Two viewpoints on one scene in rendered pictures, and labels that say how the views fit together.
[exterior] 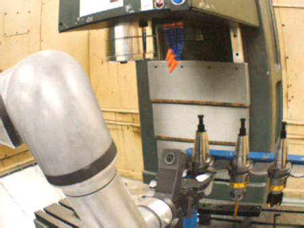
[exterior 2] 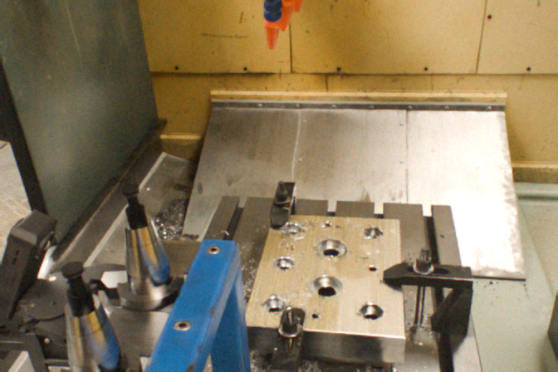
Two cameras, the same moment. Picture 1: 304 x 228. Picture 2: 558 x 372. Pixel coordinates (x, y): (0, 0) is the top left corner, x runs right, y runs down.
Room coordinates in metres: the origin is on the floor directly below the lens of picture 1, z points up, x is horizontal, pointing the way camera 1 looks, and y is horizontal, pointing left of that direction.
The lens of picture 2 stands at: (0.65, -0.57, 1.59)
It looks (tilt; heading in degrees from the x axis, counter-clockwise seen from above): 31 degrees down; 65
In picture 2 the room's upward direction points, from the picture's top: 3 degrees counter-clockwise
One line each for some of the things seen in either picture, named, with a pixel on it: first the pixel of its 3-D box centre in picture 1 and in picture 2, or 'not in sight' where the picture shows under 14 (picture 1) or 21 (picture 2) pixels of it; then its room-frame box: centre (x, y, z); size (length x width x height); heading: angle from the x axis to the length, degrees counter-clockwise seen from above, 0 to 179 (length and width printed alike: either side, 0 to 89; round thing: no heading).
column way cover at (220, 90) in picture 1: (201, 121); not in sight; (1.36, -0.20, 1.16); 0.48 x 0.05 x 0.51; 55
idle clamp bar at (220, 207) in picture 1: (226, 214); not in sight; (0.89, -0.23, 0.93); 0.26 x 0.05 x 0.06; 60
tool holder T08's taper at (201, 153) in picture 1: (201, 144); (144, 252); (0.72, -0.11, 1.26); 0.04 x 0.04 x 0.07
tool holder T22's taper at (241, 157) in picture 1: (241, 148); (91, 338); (0.65, -0.19, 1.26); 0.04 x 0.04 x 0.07
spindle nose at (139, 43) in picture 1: (129, 41); not in sight; (1.00, 0.05, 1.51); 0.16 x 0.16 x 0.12
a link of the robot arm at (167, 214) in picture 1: (153, 215); not in sight; (0.54, 0.01, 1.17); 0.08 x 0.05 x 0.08; 55
